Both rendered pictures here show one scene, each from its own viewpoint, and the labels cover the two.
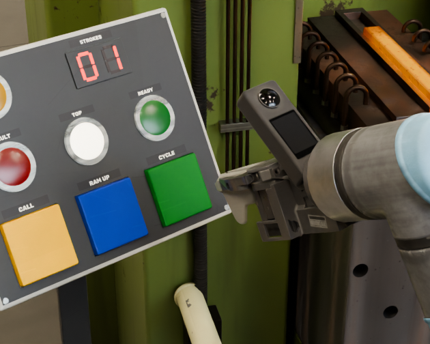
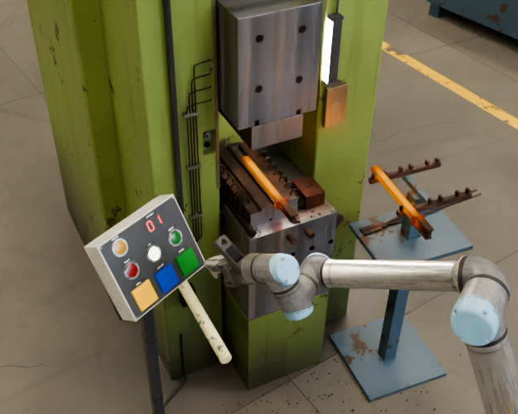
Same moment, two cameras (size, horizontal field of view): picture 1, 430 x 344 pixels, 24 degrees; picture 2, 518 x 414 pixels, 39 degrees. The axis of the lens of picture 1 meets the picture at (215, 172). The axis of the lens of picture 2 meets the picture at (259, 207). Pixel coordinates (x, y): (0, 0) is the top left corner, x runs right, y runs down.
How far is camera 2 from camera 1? 1.32 m
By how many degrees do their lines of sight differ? 15
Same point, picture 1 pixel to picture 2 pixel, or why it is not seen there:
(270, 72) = (208, 193)
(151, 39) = (170, 208)
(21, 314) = (76, 278)
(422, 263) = (280, 298)
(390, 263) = not seen: hidden behind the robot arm
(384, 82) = (254, 189)
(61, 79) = (142, 233)
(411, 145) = (274, 268)
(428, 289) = (283, 305)
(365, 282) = not seen: hidden behind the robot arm
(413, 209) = (276, 284)
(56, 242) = (150, 293)
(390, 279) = not seen: hidden behind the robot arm
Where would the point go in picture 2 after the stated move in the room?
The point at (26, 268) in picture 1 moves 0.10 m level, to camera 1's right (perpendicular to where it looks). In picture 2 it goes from (142, 305) to (173, 300)
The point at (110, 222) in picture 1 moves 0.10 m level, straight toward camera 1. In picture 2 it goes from (166, 281) to (174, 302)
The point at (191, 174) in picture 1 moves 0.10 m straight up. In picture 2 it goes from (191, 255) to (189, 233)
